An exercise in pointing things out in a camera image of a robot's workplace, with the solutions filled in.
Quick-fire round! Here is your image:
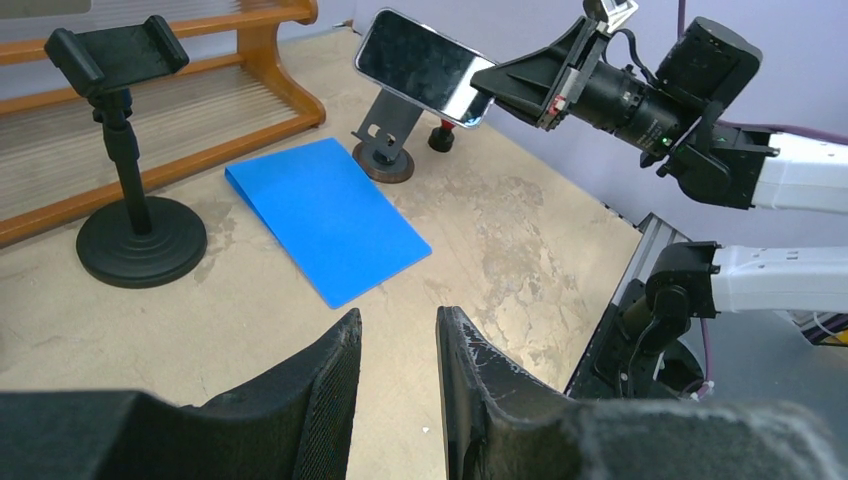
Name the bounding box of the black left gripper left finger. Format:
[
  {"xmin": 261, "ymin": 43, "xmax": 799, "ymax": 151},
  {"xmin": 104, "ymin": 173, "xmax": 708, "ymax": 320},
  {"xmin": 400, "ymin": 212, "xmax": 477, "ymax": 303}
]
[{"xmin": 1, "ymin": 309, "xmax": 363, "ymax": 479}]

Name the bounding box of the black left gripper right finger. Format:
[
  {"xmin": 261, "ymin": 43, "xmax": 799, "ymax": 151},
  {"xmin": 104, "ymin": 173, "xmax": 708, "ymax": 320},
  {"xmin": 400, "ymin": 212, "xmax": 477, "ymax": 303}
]
[{"xmin": 436, "ymin": 306, "xmax": 847, "ymax": 479}]

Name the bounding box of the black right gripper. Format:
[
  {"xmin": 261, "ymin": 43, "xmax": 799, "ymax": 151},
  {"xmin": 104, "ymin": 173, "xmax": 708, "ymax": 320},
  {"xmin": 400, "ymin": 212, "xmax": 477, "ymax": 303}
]
[{"xmin": 470, "ymin": 17, "xmax": 610, "ymax": 130}]

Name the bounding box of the black phone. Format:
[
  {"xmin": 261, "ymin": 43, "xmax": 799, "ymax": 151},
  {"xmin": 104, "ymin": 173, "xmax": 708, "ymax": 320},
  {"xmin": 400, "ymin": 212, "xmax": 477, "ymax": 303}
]
[{"xmin": 353, "ymin": 8, "xmax": 495, "ymax": 129}]

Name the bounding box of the black round-base phone stand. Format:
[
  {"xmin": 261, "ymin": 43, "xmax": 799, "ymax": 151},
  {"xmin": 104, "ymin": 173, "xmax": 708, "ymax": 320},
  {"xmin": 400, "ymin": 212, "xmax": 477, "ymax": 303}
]
[{"xmin": 44, "ymin": 15, "xmax": 207, "ymax": 289}]

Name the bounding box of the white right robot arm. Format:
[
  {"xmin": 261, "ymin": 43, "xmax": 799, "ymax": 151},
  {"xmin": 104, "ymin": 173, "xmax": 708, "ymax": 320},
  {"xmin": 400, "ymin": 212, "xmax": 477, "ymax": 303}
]
[{"xmin": 471, "ymin": 14, "xmax": 847, "ymax": 400}]

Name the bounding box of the red capped black bottle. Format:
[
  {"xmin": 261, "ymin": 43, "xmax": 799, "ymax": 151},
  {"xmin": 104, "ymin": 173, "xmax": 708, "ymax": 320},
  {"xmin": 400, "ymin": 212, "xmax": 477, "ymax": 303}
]
[{"xmin": 428, "ymin": 120, "xmax": 455, "ymax": 153}]

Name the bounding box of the blue rectangular mat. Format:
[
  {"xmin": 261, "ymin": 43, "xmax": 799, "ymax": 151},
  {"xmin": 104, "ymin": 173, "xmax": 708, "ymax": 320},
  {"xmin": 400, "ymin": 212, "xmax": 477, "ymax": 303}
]
[{"xmin": 225, "ymin": 138, "xmax": 432, "ymax": 308}]

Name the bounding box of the orange wooden shelf rack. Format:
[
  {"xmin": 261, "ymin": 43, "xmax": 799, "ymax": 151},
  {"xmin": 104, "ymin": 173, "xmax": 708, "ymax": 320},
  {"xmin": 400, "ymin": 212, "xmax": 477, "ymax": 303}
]
[{"xmin": 1, "ymin": 1, "xmax": 326, "ymax": 246}]

